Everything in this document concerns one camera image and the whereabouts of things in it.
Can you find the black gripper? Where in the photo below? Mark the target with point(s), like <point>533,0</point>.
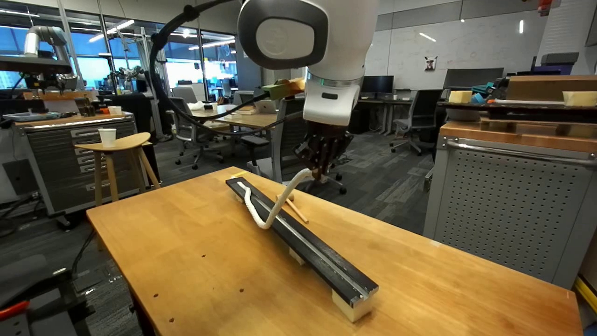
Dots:
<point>327,142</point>

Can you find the long black board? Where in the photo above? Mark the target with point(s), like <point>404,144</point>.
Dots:
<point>352,290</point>

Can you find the wooden stool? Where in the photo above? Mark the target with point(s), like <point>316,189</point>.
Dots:
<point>130,150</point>

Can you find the grey metal tool cabinet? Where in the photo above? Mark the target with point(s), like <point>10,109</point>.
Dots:
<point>523,200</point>

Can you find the white paper cup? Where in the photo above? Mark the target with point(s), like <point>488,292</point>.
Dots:
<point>107,137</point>

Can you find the clutter pile on cabinet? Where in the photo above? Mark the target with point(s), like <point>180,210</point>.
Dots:
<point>548,92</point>

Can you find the grey drawer cabinet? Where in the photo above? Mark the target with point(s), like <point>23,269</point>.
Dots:
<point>64,174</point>

